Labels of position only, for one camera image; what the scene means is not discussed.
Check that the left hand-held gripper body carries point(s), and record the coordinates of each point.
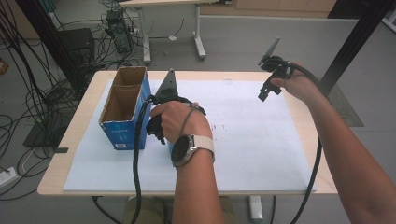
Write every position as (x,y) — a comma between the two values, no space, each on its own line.
(168,87)

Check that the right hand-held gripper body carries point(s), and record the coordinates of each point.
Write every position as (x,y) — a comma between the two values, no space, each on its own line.
(275,67)

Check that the blue cardboard box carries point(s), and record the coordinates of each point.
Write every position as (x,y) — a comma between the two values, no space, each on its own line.
(124,133)

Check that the person's left hand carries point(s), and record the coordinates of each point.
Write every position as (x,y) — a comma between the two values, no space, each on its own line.
(177,119)

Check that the person's right hand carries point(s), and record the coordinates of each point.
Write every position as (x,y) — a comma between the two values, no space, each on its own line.
(300,85)

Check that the wristwatch with cream band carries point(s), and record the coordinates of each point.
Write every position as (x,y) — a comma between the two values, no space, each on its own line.
(183,151)

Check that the white power adapter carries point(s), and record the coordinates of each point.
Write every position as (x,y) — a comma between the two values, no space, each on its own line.
(172,38)

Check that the white table mat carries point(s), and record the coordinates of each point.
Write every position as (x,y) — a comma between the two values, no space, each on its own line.
(249,143)

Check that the white desk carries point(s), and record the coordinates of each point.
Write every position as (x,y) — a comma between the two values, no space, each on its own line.
(146,31)

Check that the grey computer tower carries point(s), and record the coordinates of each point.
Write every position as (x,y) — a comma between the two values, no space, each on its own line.
(120,31)

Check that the wooden table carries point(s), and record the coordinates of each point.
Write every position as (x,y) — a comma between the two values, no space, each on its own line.
(87,90)

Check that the small black table clamp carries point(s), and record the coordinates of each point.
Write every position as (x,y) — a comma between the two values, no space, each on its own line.
(61,150)

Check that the black box case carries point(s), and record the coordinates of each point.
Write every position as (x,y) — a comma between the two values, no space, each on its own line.
(77,43)

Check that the white power strip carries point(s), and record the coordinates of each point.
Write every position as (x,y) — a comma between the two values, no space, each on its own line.
(7,176)

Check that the black metal post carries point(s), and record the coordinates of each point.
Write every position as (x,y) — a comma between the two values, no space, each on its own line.
(53,40)
(355,40)

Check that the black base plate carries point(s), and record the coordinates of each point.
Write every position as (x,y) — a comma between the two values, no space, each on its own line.
(40,135)

